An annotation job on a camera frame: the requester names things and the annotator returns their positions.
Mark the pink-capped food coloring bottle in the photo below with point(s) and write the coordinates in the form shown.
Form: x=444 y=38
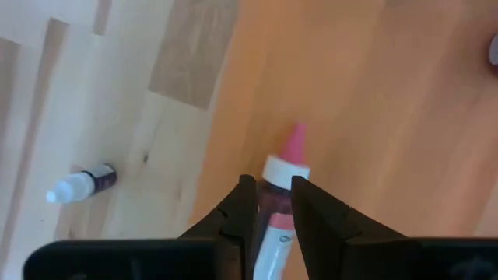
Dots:
x=286 y=171

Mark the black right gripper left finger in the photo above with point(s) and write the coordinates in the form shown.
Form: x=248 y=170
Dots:
x=237 y=218

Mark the orange translucent plastic tray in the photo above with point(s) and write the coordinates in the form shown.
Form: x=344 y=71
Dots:
x=369 y=136

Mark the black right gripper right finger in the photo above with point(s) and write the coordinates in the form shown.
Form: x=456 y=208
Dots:
x=319 y=221

